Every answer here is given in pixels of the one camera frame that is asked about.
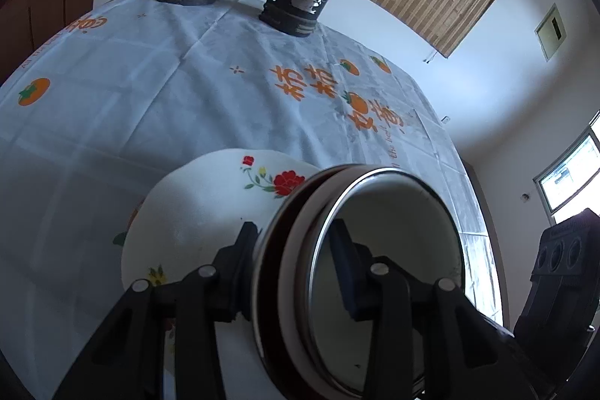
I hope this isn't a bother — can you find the white tablecloth with orange print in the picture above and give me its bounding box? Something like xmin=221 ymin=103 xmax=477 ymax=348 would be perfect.
xmin=0 ymin=0 xmax=509 ymax=400

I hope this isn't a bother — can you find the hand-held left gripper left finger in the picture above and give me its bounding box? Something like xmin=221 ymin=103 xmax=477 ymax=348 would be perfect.
xmin=51 ymin=222 xmax=258 ymax=400

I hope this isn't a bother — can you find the window with grey frame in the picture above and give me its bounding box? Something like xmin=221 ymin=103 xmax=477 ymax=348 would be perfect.
xmin=532 ymin=109 xmax=600 ymax=225

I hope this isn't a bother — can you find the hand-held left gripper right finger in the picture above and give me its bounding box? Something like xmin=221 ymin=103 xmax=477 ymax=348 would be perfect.
xmin=330 ymin=221 xmax=554 ymax=400

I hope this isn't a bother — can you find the brown wooden cabinet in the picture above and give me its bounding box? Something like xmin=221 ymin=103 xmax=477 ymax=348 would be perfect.
xmin=0 ymin=0 xmax=101 ymax=82

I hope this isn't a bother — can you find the small red flower plate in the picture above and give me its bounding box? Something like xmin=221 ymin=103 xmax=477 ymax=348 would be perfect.
xmin=121 ymin=149 xmax=324 ymax=400

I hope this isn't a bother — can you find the wall electrical panel box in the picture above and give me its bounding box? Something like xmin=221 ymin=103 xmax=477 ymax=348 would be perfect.
xmin=534 ymin=3 xmax=568 ymax=62

